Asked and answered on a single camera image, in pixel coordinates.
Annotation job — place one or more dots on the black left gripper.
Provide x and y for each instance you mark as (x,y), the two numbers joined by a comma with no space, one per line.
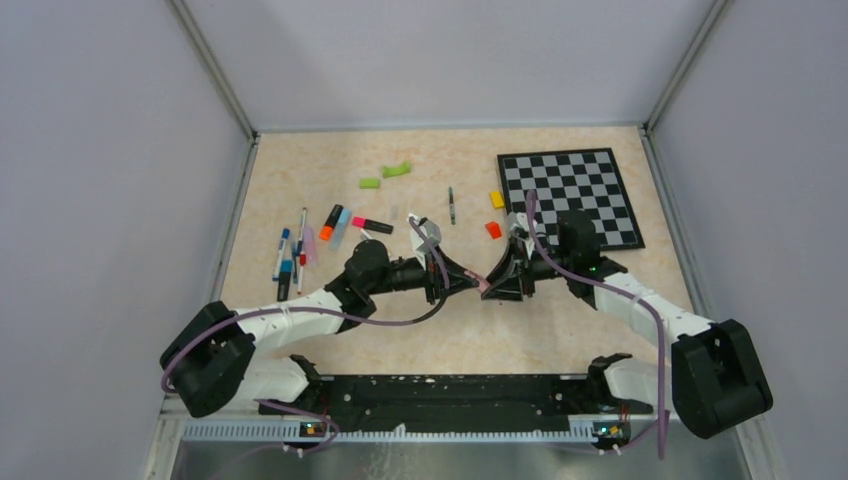
(432,278)

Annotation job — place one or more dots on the black blue marker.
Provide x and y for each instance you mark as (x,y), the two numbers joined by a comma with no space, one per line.
(284,280)

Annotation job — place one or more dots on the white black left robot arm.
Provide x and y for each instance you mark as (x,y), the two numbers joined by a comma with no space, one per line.
(208,364)

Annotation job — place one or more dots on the orange black highlighter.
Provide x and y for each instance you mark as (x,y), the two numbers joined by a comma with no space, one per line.
(328,228)

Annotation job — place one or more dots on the green thin pen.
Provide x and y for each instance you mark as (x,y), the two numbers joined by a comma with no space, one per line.
(451,206)

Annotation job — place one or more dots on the black grey chessboard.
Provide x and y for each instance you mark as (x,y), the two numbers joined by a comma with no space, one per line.
(586,180)

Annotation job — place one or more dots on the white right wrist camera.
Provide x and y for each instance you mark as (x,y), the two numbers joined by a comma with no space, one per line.
(518,230)

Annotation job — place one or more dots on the pink translucent pen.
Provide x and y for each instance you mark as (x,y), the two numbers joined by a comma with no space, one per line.
(482,285)

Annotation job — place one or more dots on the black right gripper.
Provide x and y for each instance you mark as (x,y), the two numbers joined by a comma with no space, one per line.
(515,277)

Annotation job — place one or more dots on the green block right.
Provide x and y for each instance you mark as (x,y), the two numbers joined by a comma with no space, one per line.
(393,171)

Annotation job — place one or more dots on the orange red block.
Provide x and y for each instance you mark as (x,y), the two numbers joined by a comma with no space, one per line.
(494,230)

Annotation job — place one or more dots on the green block left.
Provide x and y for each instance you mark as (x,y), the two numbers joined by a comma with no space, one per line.
(370,183)

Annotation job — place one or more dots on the pink pastel highlighter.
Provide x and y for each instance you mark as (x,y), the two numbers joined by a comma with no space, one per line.
(309,245)

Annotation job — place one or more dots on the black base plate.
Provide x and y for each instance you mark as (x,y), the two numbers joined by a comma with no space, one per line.
(460,403)

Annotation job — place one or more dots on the yellow block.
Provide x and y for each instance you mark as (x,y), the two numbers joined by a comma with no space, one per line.
(497,200)

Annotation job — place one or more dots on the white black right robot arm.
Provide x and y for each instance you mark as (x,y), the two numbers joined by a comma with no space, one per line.
(708,373)

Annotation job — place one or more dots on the light blue highlighter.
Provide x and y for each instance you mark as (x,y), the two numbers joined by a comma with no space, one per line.
(339,229)

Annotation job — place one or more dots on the red white thin pen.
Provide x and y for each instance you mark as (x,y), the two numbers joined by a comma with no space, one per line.
(300,238)

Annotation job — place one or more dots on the green block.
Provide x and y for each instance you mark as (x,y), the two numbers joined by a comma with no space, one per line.
(370,183)
(393,171)

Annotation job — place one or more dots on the pink black highlighter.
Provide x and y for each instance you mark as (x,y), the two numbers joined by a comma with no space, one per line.
(372,225)

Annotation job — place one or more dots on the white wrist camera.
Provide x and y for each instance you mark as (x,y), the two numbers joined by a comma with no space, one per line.
(518,230)
(425,236)

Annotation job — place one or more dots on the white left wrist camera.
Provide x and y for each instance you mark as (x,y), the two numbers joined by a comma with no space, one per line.
(425,236)

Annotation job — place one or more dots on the blue white marker far left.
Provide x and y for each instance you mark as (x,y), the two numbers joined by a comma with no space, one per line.
(280,253)

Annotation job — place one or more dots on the blue thin pen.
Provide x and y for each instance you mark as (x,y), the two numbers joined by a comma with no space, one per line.
(296,254)

